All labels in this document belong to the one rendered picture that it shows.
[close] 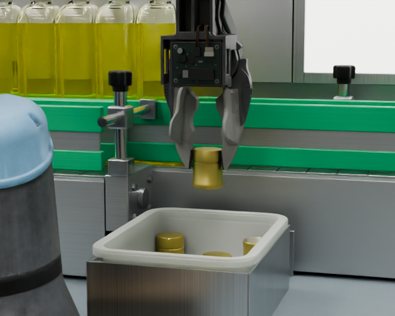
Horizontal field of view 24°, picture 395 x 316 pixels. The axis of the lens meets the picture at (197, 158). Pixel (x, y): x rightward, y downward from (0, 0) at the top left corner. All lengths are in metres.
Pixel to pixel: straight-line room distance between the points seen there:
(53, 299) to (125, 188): 0.36
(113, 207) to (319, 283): 0.27
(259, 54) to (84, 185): 0.35
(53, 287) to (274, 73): 0.64
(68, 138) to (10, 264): 0.43
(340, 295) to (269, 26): 0.42
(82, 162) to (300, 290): 0.31
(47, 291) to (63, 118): 0.42
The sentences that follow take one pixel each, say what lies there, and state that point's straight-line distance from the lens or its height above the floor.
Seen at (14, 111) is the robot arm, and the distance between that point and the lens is 0.74.
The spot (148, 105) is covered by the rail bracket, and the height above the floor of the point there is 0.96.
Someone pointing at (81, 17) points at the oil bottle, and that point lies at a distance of 1.24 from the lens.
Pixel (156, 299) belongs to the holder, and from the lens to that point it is 0.92.
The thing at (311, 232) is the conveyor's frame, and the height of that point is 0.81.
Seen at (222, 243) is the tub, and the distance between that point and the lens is 1.10.
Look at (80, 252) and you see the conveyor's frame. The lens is 1.14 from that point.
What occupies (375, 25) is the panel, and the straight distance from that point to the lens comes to 1.30.
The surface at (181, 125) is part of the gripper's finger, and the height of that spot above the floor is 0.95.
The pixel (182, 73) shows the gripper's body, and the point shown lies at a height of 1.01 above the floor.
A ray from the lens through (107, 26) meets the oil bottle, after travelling 1.22.
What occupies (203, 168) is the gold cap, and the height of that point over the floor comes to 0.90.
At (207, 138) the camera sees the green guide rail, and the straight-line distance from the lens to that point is 1.18.
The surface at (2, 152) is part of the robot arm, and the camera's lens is 0.71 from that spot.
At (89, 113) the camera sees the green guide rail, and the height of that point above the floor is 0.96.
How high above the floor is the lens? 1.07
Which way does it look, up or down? 9 degrees down
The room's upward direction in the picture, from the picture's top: straight up
